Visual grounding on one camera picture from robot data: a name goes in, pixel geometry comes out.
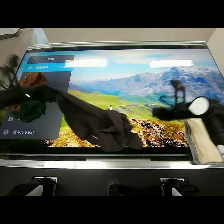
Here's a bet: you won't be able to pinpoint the rust orange garment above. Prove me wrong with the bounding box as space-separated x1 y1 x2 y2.
20 71 48 90

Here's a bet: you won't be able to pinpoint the dark green garment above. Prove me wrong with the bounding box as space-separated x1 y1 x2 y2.
13 98 48 124

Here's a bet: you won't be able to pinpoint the dark brown garment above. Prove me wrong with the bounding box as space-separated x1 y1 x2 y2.
43 84 145 154

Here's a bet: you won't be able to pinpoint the silver frame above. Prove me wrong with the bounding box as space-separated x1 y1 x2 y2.
0 39 224 197

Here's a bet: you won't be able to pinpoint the beige garment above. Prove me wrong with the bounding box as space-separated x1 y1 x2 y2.
186 118 224 164

